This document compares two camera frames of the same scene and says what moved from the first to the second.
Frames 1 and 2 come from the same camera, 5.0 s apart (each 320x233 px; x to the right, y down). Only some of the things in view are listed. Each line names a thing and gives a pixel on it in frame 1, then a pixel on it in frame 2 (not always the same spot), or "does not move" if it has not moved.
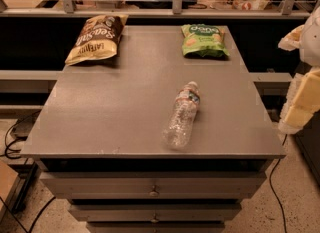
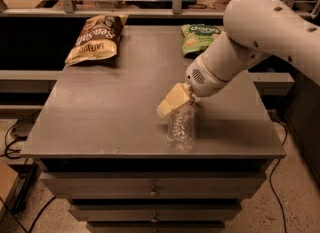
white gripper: (311, 42) to (204, 79)
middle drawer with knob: (159, 212) does not move
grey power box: (24, 125) does not move
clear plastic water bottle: (177, 133) does not move
